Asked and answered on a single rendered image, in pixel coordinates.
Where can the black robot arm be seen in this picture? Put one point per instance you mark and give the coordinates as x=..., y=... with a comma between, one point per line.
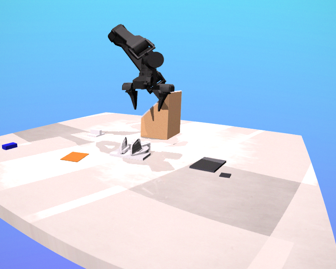
x=140, y=51

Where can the blue rectangular block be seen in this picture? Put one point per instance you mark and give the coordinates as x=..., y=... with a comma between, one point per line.
x=9, y=146

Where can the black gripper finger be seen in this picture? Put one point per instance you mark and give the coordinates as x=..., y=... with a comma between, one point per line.
x=162, y=97
x=134, y=96

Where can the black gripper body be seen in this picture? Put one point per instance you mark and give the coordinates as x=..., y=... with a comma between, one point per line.
x=164, y=88

